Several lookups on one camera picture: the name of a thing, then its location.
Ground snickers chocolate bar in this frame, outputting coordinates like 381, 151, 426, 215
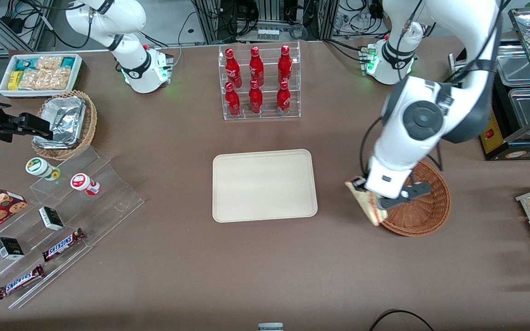
0, 264, 45, 300
41, 228, 86, 262

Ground clear acrylic stepped stand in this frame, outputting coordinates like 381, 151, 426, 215
0, 146, 145, 310

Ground clear bag of crackers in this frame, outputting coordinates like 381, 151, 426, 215
35, 56, 63, 72
18, 68, 71, 91

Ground black floor cable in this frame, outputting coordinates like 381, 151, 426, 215
368, 309, 436, 331

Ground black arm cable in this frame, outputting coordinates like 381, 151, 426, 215
359, 117, 444, 177

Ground clear acrylic bottle rack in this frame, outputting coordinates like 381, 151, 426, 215
218, 41, 302, 121

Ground plastic triangle sandwich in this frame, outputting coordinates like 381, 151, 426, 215
345, 177, 388, 227

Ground green lid yogurt cup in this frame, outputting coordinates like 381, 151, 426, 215
25, 157, 61, 181

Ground white rectangular snack bin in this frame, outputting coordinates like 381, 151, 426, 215
0, 53, 83, 98

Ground red cola bottle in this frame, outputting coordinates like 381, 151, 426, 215
276, 80, 292, 116
248, 80, 264, 115
249, 46, 265, 87
225, 48, 242, 88
277, 45, 293, 85
225, 82, 242, 117

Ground white power strip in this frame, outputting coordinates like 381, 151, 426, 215
236, 27, 293, 42

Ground small black carton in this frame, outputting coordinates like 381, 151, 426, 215
0, 237, 25, 261
38, 206, 64, 231

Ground light wicker basket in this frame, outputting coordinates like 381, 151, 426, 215
31, 90, 98, 161

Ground red lid yogurt cup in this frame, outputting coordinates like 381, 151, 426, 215
70, 173, 101, 196

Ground aluminium frame rack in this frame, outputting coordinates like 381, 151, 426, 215
190, 0, 340, 45

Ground black food warmer machine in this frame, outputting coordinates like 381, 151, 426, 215
448, 7, 530, 161

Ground beige rectangular serving tray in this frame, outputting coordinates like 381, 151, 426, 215
212, 148, 318, 223

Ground stacked aluminium foil containers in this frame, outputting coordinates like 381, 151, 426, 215
34, 96, 86, 148

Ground brown round wicker basket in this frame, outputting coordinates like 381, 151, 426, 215
379, 160, 451, 237

